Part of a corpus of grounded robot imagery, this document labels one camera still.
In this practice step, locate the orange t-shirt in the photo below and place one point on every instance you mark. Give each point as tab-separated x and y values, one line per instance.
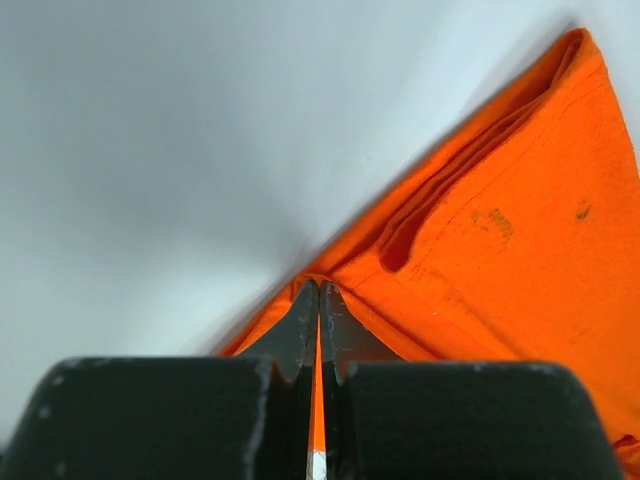
516	239

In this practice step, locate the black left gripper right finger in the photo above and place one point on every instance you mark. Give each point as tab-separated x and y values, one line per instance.
388	418

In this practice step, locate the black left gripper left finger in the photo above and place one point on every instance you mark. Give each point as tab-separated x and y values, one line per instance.
241	417

